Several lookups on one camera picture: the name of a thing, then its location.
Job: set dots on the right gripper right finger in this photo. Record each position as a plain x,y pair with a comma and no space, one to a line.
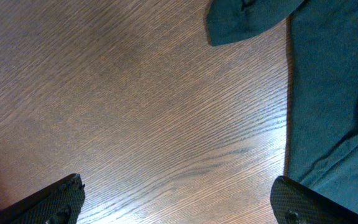
293,203

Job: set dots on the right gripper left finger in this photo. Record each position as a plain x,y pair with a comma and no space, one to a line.
59,203

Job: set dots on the dark grey clothes pile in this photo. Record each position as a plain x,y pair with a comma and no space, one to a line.
323,154

